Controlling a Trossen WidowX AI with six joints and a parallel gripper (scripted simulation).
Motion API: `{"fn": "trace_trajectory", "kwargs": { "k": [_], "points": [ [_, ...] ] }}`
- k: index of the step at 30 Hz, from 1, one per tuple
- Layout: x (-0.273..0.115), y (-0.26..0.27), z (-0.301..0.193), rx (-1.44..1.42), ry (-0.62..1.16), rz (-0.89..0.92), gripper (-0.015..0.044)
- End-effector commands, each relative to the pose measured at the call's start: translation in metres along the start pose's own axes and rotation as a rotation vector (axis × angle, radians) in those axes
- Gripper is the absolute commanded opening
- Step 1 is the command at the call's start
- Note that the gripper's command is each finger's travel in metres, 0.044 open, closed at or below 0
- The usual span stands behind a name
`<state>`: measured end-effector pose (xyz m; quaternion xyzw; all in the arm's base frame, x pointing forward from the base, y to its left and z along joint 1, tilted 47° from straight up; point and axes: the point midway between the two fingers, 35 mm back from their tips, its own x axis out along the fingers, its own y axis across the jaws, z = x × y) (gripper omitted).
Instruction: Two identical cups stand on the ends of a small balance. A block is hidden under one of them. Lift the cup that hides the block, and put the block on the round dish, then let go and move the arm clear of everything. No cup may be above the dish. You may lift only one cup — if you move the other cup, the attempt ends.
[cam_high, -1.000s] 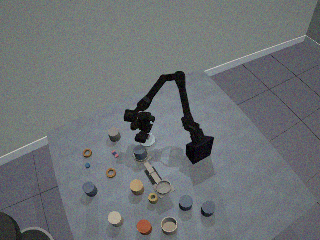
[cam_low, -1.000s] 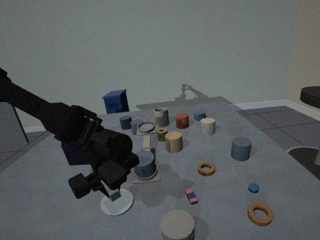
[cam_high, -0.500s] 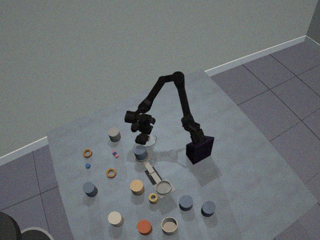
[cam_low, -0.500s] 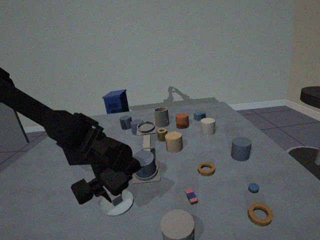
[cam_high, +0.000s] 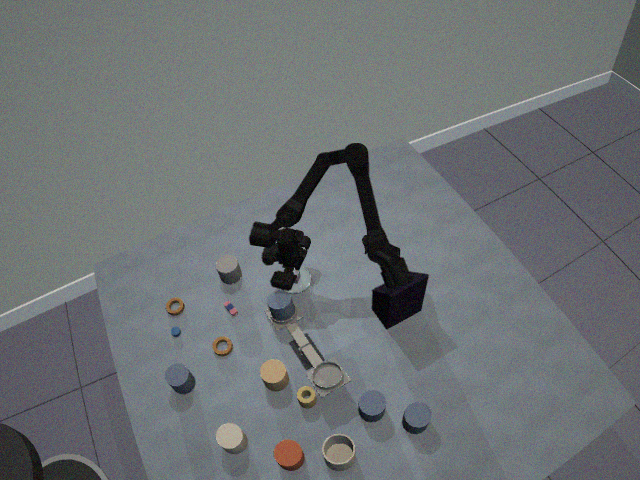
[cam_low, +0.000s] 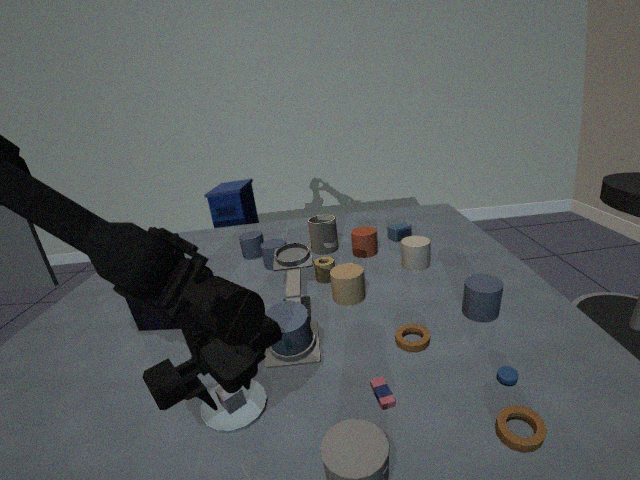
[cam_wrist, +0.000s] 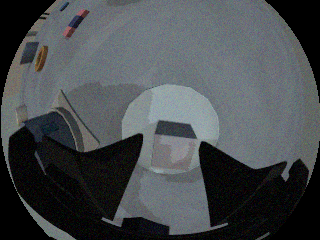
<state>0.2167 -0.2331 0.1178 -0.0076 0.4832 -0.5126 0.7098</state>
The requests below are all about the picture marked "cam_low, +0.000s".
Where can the brown ring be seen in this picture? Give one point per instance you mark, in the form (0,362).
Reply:
(516,443)
(412,346)

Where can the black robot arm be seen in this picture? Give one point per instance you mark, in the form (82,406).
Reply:
(140,264)

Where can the pink eraser with blue sleeve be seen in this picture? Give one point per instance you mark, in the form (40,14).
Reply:
(382,393)

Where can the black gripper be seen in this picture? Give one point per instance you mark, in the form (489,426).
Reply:
(169,385)

